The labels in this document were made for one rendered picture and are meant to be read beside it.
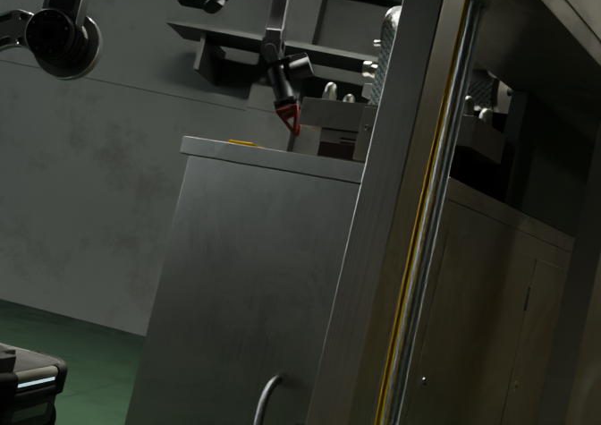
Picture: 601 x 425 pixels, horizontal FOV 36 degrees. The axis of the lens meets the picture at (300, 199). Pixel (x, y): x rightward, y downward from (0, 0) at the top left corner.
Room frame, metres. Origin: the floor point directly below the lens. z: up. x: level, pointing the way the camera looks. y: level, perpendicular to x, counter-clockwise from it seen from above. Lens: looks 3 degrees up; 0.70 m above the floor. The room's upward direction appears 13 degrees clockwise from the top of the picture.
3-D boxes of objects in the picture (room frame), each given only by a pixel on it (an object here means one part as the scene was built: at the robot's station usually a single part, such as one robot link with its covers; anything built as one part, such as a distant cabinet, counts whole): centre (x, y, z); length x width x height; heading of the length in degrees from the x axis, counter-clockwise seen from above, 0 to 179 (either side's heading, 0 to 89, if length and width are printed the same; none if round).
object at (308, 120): (1.88, -0.17, 1.00); 0.40 x 0.16 x 0.06; 56
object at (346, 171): (2.88, -0.70, 0.88); 2.52 x 0.66 x 0.04; 146
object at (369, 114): (1.80, -0.13, 0.97); 0.10 x 0.03 x 0.11; 56
